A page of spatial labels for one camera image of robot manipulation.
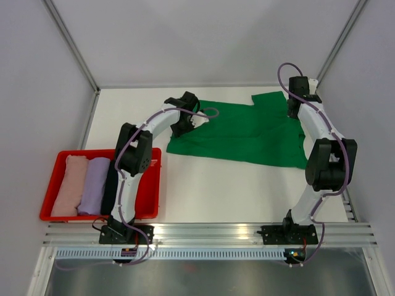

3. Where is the green t shirt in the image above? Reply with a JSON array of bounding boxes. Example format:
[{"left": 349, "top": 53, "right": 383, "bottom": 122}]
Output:
[{"left": 167, "top": 91, "right": 307, "bottom": 170}]

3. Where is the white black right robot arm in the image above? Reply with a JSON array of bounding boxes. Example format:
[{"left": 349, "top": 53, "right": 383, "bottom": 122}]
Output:
[{"left": 281, "top": 76, "right": 358, "bottom": 244}]

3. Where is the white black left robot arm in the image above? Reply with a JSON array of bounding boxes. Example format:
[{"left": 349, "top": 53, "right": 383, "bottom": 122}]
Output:
[{"left": 99, "top": 92, "right": 204, "bottom": 244}]

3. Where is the red plastic bin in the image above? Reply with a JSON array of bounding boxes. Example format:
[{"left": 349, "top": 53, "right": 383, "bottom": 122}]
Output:
[{"left": 39, "top": 147, "right": 162, "bottom": 222}]

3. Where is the black rolled t shirt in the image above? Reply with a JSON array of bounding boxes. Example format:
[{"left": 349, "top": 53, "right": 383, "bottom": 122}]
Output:
[{"left": 100, "top": 160, "right": 119, "bottom": 215}]

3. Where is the lavender rolled t shirt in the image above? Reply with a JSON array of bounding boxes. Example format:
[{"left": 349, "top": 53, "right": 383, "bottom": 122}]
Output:
[{"left": 77, "top": 157, "right": 110, "bottom": 216}]

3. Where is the pink rolled t shirt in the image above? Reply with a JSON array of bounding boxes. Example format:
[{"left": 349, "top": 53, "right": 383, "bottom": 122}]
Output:
[{"left": 51, "top": 155, "right": 89, "bottom": 217}]

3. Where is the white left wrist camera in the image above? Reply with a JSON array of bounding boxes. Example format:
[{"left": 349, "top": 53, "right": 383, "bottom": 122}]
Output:
[{"left": 190, "top": 112, "right": 209, "bottom": 129}]

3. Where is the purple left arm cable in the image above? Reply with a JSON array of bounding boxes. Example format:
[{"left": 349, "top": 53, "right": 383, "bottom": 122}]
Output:
[{"left": 55, "top": 106, "right": 220, "bottom": 272}]

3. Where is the aluminium mounting rail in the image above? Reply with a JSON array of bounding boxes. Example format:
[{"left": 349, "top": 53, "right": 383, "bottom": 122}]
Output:
[{"left": 42, "top": 223, "right": 378, "bottom": 248}]

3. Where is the aluminium frame post right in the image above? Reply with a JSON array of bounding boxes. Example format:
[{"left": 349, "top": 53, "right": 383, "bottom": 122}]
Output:
[{"left": 317, "top": 0, "right": 370, "bottom": 88}]

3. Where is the aluminium frame post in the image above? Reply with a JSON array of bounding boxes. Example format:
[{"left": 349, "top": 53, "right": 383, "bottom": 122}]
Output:
[
  {"left": 41, "top": 0, "right": 100, "bottom": 94},
  {"left": 317, "top": 0, "right": 370, "bottom": 88}
]

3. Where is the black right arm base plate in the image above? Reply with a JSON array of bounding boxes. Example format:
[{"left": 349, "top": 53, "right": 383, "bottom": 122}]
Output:
[{"left": 257, "top": 224, "right": 318, "bottom": 245}]

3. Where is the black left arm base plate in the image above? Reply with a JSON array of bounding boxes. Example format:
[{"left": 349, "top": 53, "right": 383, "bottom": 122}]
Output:
[{"left": 99, "top": 224, "right": 154, "bottom": 245}]

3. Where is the aluminium frame post left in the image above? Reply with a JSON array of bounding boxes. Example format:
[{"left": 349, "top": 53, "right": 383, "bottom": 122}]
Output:
[{"left": 41, "top": 0, "right": 100, "bottom": 94}]

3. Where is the white slotted cable duct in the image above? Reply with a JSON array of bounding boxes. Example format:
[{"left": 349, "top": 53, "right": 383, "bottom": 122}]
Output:
[{"left": 56, "top": 247, "right": 285, "bottom": 260}]

